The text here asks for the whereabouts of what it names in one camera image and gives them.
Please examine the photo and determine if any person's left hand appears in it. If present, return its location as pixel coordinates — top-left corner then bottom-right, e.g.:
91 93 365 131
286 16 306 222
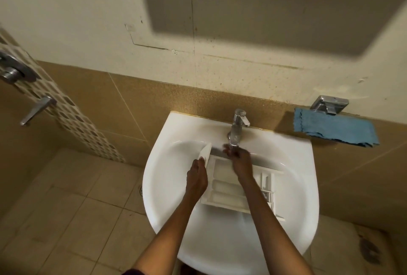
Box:
185 156 209 202

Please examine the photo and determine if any person's right hand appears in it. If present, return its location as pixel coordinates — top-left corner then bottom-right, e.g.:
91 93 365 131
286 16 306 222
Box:
222 144 256 183

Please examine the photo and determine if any white detergent drawer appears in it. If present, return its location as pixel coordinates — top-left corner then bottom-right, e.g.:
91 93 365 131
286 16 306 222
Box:
198 143 287 222

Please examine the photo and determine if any person's right forearm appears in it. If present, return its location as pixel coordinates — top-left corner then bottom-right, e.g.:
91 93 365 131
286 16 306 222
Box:
238 175 314 275

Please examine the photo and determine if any person's left forearm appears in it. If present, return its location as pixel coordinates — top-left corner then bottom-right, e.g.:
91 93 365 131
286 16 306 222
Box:
132 195 201 275

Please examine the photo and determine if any chrome sink faucet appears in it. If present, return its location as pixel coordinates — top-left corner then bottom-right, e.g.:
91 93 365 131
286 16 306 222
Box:
227 108 251 147

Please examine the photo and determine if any white ceramic sink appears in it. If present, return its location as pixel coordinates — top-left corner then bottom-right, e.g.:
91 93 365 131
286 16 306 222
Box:
142 111 320 275

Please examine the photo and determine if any blue cloth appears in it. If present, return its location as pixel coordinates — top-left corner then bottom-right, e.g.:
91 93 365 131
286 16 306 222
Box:
293 107 380 147

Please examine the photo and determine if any chrome shower valve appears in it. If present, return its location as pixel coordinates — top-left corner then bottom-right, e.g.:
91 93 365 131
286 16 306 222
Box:
0 50 38 85

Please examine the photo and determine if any chrome wall holder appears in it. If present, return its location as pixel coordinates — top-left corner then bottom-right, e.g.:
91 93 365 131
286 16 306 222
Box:
309 95 350 116

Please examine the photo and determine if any chrome wall tap lever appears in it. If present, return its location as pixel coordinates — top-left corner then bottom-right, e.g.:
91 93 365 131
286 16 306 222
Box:
20 95 57 127

